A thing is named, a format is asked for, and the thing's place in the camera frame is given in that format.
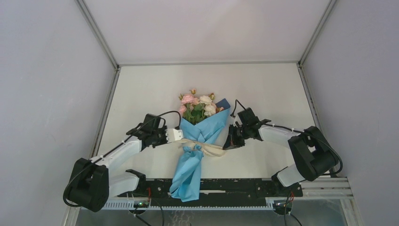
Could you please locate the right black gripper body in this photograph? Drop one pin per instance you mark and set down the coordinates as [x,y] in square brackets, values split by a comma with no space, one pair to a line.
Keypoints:
[240,133]

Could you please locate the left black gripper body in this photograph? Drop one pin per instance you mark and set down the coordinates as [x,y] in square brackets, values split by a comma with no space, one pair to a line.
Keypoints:
[159,136]

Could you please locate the cream lace ribbon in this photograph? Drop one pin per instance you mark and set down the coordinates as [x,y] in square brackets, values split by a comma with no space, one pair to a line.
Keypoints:
[207,149]

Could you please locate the cream white fake rose stem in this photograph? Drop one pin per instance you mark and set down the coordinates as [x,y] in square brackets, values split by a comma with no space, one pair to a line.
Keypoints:
[209,106]

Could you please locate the blue wrapping paper sheet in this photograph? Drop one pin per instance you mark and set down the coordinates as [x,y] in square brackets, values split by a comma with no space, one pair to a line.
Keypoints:
[201,124]

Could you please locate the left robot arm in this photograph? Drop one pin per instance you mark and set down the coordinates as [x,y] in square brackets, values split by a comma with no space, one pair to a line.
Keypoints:
[89,185]

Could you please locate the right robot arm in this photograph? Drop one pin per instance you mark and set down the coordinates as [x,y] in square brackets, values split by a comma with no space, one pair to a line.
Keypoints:
[313,155]

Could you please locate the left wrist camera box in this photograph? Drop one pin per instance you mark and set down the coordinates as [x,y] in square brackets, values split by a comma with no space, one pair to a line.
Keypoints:
[173,135]

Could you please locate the white slotted cable duct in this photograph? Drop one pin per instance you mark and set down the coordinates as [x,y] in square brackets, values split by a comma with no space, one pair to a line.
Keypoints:
[152,205]

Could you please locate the aluminium front frame rail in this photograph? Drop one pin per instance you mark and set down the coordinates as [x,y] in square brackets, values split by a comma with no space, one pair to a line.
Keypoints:
[329,188]

